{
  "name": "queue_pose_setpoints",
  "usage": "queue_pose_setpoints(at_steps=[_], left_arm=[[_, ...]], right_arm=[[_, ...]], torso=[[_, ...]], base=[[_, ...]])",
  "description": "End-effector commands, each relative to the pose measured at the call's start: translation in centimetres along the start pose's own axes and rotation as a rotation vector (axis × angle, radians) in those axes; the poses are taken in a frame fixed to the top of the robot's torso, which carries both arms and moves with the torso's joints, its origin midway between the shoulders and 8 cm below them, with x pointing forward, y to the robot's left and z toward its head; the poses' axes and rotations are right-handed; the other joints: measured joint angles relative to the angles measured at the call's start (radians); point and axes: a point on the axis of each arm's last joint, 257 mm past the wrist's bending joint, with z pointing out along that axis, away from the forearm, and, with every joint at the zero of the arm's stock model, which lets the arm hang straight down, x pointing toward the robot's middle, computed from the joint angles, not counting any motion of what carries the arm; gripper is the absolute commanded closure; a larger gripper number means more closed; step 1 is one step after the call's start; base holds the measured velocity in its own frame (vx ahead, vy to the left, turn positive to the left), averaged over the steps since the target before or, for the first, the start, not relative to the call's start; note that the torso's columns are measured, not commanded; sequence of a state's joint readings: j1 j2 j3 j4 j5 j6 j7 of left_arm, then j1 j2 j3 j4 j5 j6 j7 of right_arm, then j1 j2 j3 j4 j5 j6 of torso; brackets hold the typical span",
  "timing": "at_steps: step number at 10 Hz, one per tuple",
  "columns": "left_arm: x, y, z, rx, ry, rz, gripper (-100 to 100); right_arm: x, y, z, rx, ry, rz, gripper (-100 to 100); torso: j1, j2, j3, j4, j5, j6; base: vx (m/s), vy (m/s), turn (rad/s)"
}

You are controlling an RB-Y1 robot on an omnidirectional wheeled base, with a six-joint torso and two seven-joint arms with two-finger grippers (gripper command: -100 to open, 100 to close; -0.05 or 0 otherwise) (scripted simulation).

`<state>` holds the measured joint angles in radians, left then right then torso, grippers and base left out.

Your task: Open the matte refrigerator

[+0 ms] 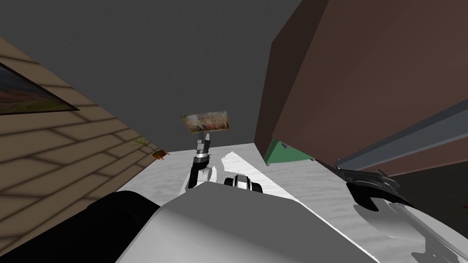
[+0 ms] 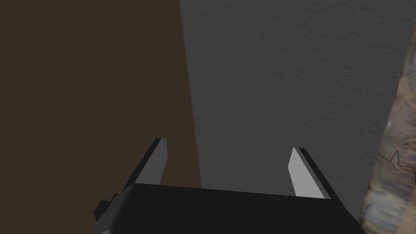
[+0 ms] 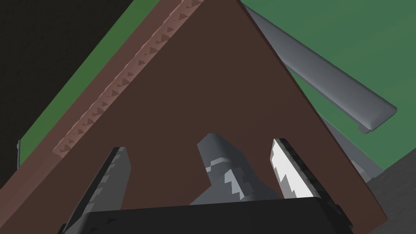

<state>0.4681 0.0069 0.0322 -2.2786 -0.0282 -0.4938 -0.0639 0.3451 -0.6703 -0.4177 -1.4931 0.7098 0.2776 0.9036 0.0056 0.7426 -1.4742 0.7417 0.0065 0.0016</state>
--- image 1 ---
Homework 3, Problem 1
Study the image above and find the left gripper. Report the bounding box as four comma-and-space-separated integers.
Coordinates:
195, 131, 211, 158

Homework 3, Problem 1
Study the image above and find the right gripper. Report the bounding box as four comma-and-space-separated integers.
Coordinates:
334, 165, 400, 192

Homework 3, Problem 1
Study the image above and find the brown mottled book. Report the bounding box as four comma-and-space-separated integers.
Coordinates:
181, 110, 231, 135

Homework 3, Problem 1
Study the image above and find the potted plant in orange pot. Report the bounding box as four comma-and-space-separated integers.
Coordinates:
133, 137, 170, 161

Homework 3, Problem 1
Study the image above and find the green box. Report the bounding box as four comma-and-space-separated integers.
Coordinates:
263, 137, 316, 167

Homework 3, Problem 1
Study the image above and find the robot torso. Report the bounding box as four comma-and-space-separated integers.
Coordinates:
115, 174, 381, 263

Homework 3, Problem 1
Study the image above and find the brown cupboard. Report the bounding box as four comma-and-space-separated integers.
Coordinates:
254, 0, 468, 178

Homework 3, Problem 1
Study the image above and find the framed landscape picture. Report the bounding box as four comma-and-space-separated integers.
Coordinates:
0, 62, 81, 116

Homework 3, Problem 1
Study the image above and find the grey bar handle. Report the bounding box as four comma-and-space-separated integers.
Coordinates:
334, 100, 468, 172

